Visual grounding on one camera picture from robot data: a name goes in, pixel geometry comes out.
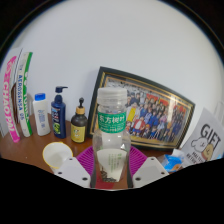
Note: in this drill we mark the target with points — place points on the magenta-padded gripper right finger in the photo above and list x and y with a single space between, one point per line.
150 171

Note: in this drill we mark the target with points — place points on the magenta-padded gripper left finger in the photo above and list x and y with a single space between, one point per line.
74 171

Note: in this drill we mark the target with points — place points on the clear green-labelled plastic bottle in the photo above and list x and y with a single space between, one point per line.
111 133

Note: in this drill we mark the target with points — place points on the blue tissue pack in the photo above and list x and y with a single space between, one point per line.
171 161

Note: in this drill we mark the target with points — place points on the white yellow-rimmed cup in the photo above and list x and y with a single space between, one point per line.
56 155

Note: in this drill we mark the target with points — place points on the amber yellow-labelled pump bottle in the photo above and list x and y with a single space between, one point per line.
78 128

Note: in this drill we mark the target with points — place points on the dark blue pump bottle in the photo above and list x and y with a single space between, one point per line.
59 118

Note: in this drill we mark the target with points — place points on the framed group photo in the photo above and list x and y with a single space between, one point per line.
156 113

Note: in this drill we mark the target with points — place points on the white blue-capped bottle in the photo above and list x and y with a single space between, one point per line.
41 116

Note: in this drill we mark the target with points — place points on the white paper gift bag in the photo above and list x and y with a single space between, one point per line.
206 140

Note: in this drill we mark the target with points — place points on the white green long box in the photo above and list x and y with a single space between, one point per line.
25 100

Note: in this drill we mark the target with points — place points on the pink long box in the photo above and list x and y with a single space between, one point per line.
9 103

